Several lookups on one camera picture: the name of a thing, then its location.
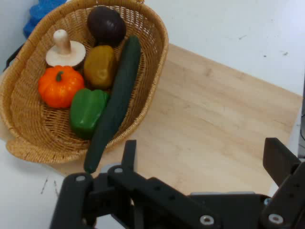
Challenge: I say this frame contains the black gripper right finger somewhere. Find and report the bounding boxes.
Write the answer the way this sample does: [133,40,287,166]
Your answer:
[259,137,305,229]

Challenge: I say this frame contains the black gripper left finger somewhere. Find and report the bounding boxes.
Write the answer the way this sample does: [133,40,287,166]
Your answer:
[49,139,223,229]

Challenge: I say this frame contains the dark green toy cucumber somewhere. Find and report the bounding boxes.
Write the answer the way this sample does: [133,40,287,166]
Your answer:
[83,35,142,174]

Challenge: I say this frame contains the light wooden cutting board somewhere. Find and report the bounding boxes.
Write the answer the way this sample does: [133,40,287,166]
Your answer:
[51,43,304,197]

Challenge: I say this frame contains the green toy bell pepper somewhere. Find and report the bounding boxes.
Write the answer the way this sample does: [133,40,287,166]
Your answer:
[69,88,110,140]

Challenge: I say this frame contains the brown toy potato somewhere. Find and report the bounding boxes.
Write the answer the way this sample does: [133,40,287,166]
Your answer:
[83,45,117,91]

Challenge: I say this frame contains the woven wicker basket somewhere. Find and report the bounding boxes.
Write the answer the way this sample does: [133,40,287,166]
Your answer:
[0,0,169,165]

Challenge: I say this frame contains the orange toy pumpkin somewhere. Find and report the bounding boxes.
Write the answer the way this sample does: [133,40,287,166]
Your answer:
[38,65,85,109]

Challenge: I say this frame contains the white toy mushroom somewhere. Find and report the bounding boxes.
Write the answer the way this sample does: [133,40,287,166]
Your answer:
[45,29,86,69]

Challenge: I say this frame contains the dark purple toy onion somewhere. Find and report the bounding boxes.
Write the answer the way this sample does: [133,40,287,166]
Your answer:
[87,6,127,47]

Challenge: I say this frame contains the blue textured object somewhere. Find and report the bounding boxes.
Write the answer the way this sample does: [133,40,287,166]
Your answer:
[23,0,67,39]

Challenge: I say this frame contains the black cable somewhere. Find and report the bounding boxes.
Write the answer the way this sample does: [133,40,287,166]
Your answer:
[2,42,26,72]

